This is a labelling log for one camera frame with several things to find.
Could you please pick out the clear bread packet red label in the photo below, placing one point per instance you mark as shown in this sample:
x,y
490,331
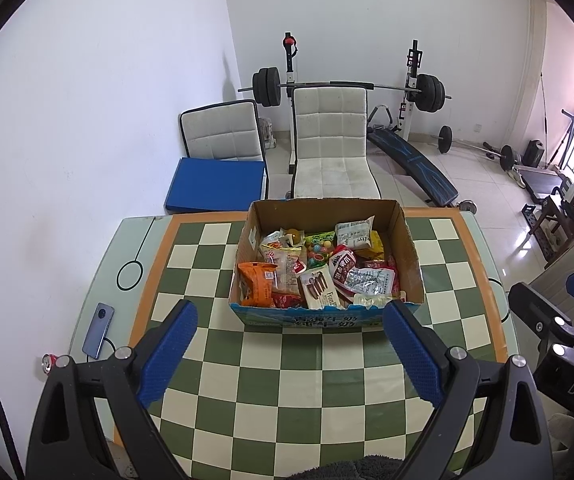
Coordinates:
x,y
284,265

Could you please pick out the white sneaker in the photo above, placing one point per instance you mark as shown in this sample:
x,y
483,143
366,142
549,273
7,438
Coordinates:
x,y
517,178

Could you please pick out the black blue sit-up bench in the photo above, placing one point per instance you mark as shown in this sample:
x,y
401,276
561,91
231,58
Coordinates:
x,y
417,165

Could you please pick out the person's dark fleece clothing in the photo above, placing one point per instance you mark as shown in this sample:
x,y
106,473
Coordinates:
x,y
342,467

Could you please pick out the black resistance band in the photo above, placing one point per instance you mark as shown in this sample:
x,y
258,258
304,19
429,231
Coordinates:
x,y
543,110

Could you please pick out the colourful candy packet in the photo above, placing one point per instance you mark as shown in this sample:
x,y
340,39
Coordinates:
x,y
317,250

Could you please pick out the clear plastic water jug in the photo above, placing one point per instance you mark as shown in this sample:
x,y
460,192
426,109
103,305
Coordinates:
x,y
267,132

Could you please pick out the small shiny red packet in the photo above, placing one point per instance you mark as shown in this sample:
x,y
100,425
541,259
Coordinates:
x,y
287,300

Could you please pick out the clear plastic snack packet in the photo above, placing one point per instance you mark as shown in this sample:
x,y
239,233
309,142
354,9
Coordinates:
x,y
372,301

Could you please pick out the black barbell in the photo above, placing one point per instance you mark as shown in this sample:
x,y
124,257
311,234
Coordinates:
x,y
267,87

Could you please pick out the white green-print snack packet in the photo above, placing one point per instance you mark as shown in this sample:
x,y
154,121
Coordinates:
x,y
354,232

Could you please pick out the long floor barbell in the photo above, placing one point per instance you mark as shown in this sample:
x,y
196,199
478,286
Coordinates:
x,y
445,139

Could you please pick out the black flat exercise bench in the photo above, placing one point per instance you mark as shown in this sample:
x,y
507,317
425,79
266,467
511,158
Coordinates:
x,y
542,180

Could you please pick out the white barbell rack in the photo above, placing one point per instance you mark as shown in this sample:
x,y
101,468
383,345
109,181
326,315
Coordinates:
x,y
289,67

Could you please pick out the red soda can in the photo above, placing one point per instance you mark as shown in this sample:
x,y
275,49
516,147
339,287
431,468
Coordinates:
x,y
49,362

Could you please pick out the green checkered table mat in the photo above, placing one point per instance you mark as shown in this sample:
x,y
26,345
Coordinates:
x,y
267,410

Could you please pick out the yellow snack packet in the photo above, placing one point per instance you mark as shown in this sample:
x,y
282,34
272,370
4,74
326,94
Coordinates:
x,y
377,242

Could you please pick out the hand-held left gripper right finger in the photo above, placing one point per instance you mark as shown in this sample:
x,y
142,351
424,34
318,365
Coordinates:
x,y
412,355

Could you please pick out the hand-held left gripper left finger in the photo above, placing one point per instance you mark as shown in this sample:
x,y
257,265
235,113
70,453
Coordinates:
x,y
167,355

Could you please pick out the silver red-edged snack packet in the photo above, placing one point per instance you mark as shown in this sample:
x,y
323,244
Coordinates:
x,y
372,281

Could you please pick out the white padded chair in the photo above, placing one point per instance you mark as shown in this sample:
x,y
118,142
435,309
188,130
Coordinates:
x,y
222,132
329,130

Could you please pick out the braised egg packet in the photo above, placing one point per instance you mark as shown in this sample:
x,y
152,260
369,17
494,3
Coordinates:
x,y
293,235

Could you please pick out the grey shell chair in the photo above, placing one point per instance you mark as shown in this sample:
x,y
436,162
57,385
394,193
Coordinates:
x,y
562,270

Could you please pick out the blue cushion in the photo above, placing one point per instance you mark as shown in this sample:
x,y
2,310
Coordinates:
x,y
212,185

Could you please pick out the red white triangle-logo snack packet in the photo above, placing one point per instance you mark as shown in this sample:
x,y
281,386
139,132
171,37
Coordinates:
x,y
342,262

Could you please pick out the blue smartphone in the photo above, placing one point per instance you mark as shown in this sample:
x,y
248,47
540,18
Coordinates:
x,y
97,330

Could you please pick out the dark red sausage packet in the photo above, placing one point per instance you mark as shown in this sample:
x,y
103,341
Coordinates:
x,y
379,262

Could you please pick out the orange snack packet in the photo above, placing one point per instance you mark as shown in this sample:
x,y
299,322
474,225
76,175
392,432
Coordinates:
x,y
257,282

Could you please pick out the blue printed cardboard box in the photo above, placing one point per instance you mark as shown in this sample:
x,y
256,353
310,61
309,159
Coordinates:
x,y
317,321

